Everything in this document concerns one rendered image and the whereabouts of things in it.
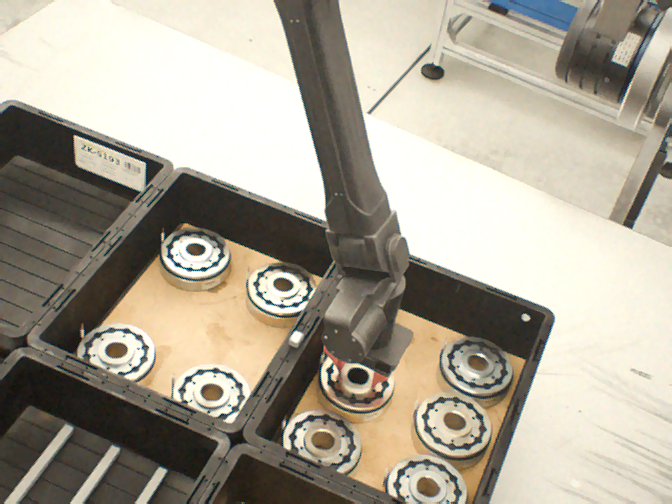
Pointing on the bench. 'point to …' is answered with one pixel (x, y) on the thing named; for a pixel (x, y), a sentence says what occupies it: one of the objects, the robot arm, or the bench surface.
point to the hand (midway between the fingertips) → (358, 373)
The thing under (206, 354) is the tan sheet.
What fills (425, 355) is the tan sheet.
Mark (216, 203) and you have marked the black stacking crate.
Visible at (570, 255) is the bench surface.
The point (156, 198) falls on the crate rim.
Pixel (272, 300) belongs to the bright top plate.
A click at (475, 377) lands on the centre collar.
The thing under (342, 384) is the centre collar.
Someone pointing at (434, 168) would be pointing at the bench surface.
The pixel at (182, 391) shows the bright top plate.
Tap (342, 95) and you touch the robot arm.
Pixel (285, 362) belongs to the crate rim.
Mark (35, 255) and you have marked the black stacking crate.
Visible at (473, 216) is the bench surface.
